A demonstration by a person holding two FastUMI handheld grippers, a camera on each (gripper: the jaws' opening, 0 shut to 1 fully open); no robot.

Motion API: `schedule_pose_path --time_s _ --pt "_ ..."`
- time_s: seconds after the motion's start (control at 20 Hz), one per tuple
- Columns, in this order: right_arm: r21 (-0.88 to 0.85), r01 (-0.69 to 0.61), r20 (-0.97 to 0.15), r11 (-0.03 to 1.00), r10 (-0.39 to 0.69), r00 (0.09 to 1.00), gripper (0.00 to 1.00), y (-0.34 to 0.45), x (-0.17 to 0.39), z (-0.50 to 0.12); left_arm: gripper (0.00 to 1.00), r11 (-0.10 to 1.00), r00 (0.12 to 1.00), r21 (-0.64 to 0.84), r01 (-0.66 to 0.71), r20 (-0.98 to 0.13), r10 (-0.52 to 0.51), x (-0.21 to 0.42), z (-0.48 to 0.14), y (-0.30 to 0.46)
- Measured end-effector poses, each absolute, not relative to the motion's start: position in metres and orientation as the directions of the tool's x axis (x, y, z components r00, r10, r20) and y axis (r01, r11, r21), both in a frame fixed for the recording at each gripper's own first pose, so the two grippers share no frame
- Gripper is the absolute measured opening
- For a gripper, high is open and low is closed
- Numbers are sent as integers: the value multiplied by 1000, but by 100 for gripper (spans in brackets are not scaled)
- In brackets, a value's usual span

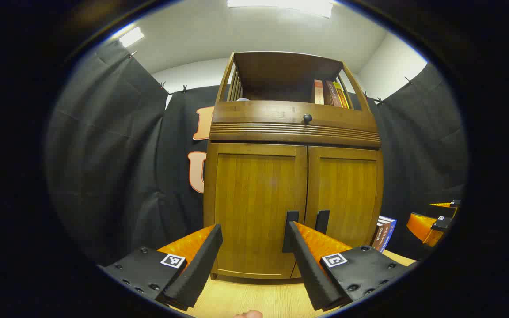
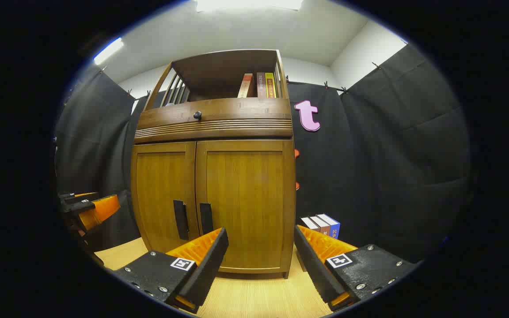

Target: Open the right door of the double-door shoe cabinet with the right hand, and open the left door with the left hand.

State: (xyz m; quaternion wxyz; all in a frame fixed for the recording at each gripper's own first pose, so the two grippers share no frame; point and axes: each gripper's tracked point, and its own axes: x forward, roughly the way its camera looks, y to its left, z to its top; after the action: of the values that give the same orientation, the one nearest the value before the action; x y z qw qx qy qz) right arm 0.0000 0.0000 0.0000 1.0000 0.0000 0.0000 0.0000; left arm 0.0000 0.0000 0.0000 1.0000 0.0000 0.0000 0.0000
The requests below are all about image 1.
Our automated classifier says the black backdrop cloth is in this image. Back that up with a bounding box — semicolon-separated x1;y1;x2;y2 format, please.
45;40;469;265

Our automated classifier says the dark brown book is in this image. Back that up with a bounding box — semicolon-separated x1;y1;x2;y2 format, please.
372;220;388;251

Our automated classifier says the yellow book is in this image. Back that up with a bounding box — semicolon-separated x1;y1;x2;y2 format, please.
333;81;351;109

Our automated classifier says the wooden shoe cabinet door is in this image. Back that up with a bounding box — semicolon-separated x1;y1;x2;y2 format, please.
204;142;308;280
304;146;384;266

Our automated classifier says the wooden cabinet drawer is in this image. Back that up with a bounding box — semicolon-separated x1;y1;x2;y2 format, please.
209;101;382;148

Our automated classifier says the wooden double-door shoe cabinet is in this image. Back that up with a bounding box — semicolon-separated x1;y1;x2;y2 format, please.
202;51;384;281

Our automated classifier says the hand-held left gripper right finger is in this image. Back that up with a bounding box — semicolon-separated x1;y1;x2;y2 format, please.
288;221;418;312

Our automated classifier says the ceiling light panel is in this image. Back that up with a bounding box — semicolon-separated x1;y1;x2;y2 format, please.
119;26;144;48

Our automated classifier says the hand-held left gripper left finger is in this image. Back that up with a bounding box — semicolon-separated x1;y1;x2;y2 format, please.
98;223;224;312

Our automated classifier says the blue book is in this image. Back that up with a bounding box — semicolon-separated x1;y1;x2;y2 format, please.
382;216;397;253

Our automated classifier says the maroon book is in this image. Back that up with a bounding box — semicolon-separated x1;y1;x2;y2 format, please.
324;80;342;107

